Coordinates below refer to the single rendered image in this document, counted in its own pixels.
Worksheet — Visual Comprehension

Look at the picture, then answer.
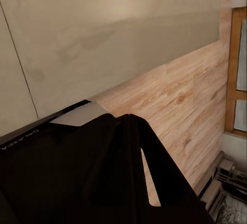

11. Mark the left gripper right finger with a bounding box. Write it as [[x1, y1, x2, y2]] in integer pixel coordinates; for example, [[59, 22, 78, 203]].
[[129, 114, 216, 224]]

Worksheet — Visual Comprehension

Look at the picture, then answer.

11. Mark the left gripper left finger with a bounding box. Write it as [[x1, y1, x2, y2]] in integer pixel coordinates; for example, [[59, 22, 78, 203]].
[[59, 114, 137, 224]]

